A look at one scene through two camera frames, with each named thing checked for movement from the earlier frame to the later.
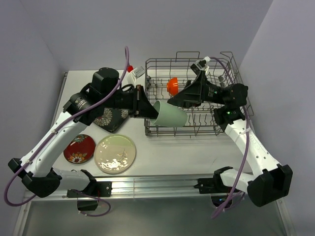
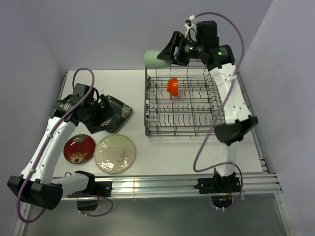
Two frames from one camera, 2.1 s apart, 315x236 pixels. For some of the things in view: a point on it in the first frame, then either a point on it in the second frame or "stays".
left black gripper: x=140 y=105 → x=92 y=125
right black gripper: x=191 y=96 → x=167 y=53
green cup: x=169 y=115 → x=151 y=61
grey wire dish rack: x=165 y=77 stays
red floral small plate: x=79 y=149 stays
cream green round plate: x=114 y=154 stays
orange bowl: x=172 y=86 stays
